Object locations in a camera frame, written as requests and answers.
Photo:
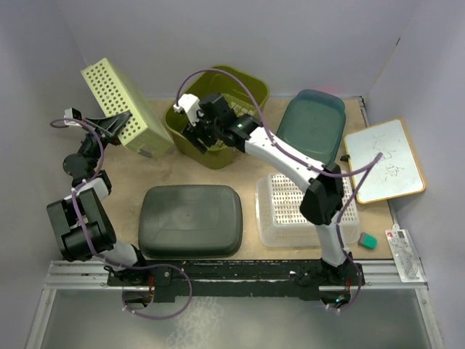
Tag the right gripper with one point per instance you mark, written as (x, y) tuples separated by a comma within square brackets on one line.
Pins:
[(193, 133)]

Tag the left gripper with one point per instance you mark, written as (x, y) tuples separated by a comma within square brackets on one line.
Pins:
[(112, 126)]

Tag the pale green perforated basket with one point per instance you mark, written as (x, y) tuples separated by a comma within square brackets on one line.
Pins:
[(144, 133)]

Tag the olive green tub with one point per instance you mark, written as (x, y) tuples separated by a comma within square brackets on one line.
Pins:
[(219, 155)]

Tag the dark grey tub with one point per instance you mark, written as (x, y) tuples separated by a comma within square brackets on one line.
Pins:
[(190, 221)]

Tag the teal translucent tub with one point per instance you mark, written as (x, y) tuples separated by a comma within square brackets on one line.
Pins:
[(313, 123)]

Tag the white perforated basket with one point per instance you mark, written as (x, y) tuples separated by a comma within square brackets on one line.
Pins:
[(280, 223)]

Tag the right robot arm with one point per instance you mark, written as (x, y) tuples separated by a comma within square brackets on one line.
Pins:
[(321, 184)]

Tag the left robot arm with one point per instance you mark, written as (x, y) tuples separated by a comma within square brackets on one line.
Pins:
[(79, 222)]

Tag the green eraser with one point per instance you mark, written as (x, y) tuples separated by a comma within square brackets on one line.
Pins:
[(367, 241)]

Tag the small whiteboard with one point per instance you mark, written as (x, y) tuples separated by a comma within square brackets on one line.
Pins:
[(396, 173)]

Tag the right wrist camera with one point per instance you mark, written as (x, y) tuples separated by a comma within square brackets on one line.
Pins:
[(188, 104)]

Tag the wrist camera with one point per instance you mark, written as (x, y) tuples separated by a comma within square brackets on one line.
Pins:
[(71, 116), (188, 104)]

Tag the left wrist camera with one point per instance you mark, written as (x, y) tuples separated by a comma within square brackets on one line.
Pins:
[(71, 116)]

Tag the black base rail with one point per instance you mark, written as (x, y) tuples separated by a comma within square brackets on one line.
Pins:
[(303, 279)]

